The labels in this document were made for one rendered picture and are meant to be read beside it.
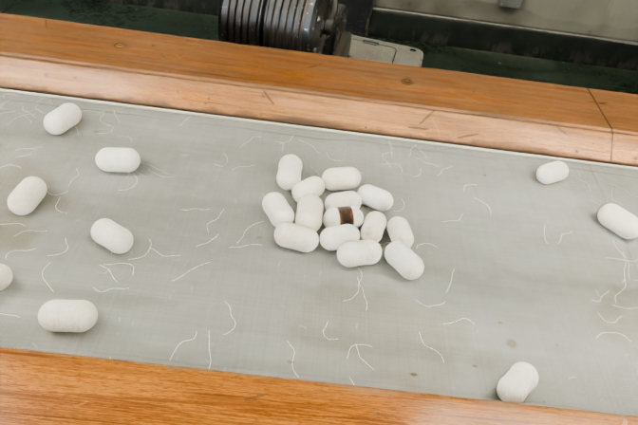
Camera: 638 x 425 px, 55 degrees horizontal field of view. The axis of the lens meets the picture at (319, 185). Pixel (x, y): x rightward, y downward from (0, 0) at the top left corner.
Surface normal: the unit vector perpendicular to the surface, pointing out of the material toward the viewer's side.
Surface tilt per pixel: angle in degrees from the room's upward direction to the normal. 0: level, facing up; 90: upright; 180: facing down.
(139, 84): 45
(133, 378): 0
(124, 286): 0
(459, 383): 0
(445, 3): 89
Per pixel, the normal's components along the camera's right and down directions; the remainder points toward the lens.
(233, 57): 0.11, -0.78
